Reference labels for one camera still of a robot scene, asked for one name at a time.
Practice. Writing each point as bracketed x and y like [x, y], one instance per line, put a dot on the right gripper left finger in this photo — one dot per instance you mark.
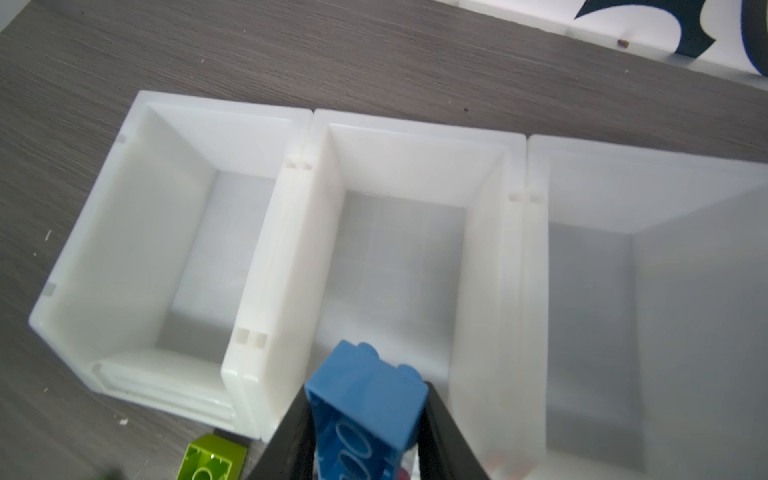
[290, 454]

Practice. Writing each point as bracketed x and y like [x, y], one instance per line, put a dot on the white bin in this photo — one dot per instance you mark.
[647, 322]
[141, 303]
[420, 239]

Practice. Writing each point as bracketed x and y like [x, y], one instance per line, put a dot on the middle white bin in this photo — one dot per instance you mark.
[420, 239]

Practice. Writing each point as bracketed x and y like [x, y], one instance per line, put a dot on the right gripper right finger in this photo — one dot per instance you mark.
[442, 449]

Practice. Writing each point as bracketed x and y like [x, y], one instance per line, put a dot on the green brick upper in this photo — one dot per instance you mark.
[212, 457]

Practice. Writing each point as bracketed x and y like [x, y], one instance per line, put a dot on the left white bin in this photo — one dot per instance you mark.
[141, 303]

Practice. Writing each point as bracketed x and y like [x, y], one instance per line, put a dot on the right white bin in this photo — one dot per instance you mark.
[647, 322]

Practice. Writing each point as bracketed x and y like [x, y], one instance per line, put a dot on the blue brick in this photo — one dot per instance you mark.
[366, 413]

